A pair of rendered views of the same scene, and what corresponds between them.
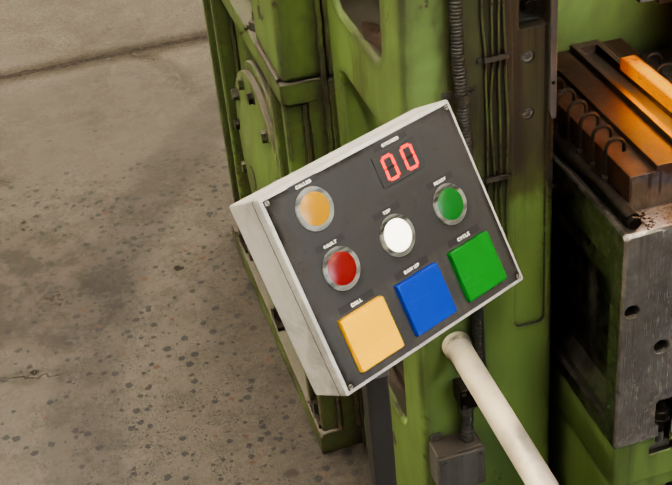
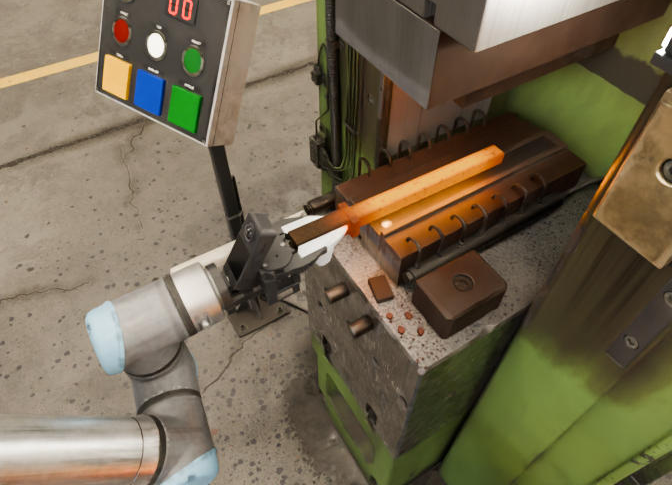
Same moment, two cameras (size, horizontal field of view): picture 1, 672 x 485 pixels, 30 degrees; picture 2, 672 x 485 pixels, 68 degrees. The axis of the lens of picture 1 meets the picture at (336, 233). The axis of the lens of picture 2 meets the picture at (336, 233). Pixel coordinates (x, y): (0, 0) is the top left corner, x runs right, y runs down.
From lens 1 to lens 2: 1.83 m
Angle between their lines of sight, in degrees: 54
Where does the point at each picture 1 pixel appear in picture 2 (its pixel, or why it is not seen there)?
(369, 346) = (109, 80)
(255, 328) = not seen: hidden behind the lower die
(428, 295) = (148, 91)
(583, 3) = (600, 114)
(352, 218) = (141, 12)
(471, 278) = (174, 109)
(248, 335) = not seen: hidden behind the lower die
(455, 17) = not seen: outside the picture
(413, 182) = (182, 27)
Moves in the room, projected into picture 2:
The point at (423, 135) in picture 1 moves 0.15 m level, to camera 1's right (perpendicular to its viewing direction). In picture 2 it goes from (204, 6) to (218, 47)
